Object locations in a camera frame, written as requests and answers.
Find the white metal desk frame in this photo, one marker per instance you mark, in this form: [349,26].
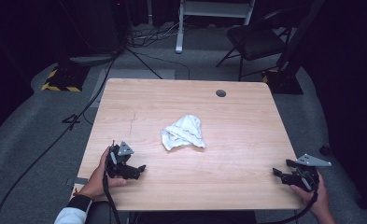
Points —
[214,9]

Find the dark tall box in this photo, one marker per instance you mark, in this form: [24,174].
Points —
[97,28]

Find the person's right hand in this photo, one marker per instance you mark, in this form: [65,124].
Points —
[321,199]

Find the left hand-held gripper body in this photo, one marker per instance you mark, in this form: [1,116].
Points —
[117,161]

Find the dark round table grommet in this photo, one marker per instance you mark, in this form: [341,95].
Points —
[220,93]

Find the person's left hand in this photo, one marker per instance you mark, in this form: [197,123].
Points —
[95,183]

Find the black folding chair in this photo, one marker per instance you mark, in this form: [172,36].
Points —
[254,42]

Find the person's dark lap clothing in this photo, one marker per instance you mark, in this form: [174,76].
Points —
[187,218]

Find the white towel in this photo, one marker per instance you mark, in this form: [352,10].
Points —
[184,133]

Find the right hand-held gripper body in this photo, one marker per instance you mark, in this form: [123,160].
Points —
[305,177]

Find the grey tape piece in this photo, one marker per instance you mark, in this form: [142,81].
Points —
[81,181]

